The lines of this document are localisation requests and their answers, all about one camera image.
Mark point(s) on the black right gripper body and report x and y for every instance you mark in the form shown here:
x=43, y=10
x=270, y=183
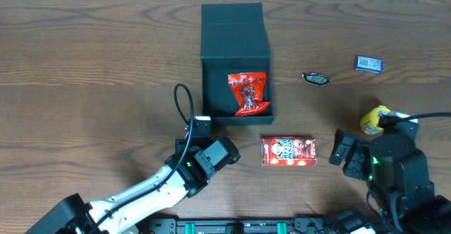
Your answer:
x=354, y=158

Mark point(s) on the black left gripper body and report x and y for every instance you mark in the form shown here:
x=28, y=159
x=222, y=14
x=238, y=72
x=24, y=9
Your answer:
x=188, y=145

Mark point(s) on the yellow Mentos bottle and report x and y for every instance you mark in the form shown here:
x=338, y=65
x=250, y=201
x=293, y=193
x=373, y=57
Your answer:
x=369, y=122

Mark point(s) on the orange Hacks candy bag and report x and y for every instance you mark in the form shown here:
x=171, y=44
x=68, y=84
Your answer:
x=248, y=90

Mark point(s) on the black gift box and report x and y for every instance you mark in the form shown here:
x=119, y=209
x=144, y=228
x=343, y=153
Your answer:
x=233, y=40

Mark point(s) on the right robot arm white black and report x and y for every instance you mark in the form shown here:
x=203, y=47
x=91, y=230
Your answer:
x=396, y=174

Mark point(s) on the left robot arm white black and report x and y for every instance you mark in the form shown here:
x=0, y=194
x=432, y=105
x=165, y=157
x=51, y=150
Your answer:
x=184, y=174

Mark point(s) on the red Hello Panda box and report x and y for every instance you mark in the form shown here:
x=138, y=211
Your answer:
x=288, y=151

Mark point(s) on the small dark snack wrapper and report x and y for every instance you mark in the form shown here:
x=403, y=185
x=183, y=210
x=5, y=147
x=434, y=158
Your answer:
x=317, y=79

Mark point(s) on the small blue barcode box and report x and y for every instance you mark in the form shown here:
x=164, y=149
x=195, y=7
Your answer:
x=368, y=64

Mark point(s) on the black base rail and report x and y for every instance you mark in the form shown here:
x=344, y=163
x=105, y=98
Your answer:
x=299, y=225

